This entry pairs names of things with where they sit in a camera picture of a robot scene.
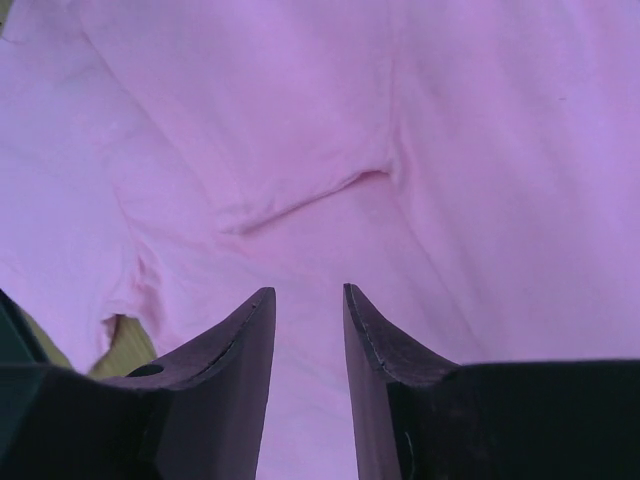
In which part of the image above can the pink t shirt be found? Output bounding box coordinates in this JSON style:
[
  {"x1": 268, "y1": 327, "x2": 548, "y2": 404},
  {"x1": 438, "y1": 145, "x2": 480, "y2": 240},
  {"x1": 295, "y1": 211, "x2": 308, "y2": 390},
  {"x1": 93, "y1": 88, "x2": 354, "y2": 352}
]
[{"x1": 1, "y1": 1, "x2": 639, "y2": 479}]

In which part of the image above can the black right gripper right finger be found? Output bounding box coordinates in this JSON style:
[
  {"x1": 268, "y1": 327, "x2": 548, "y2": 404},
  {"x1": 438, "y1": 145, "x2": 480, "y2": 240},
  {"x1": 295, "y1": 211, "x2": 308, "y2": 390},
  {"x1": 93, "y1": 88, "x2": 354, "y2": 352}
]
[{"x1": 344, "y1": 284, "x2": 639, "y2": 479}]

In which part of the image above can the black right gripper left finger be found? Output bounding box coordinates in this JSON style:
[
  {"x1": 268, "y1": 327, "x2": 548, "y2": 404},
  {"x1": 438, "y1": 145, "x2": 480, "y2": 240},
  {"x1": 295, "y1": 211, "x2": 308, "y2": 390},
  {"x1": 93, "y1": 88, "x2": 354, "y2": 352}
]
[{"x1": 1, "y1": 288, "x2": 276, "y2": 479}]

